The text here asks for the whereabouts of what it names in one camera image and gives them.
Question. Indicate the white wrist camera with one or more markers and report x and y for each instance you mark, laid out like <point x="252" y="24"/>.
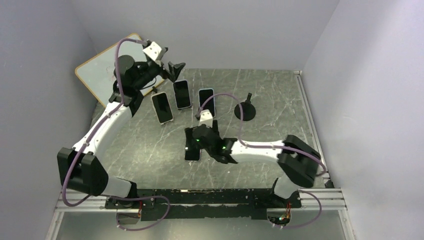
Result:
<point x="206" y="118"/>
<point x="155" y="52"/>

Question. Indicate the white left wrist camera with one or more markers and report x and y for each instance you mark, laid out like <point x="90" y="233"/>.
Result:
<point x="155" y="52"/>

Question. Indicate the whiteboard with wooden frame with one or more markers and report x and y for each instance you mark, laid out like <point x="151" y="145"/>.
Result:
<point x="97" y="73"/>

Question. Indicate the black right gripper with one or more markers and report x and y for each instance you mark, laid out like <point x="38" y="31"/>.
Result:
<point x="189" y="132"/>

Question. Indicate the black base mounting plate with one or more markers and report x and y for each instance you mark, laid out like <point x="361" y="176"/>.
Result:
<point x="250" y="203"/>

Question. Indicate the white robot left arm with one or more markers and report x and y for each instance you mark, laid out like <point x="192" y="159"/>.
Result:
<point x="81" y="172"/>

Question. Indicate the black round-base phone holder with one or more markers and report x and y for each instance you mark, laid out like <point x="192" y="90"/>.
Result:
<point x="247" y="112"/>

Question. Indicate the white case phone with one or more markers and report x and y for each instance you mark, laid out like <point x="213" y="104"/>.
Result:
<point x="192" y="154"/>

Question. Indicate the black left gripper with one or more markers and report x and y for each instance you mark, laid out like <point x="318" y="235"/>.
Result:
<point x="174" y="70"/>

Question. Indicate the lavender case phone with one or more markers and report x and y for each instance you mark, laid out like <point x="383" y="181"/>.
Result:
<point x="182" y="94"/>

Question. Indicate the pink case phone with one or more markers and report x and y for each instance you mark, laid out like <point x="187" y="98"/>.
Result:
<point x="162" y="107"/>

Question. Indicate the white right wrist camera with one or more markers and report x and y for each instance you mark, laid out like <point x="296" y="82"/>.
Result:
<point x="206" y="118"/>

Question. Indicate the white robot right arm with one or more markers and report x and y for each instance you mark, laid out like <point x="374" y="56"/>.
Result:
<point x="299" y="161"/>

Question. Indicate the blue case phone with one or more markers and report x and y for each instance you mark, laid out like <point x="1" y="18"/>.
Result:
<point x="203" y="95"/>

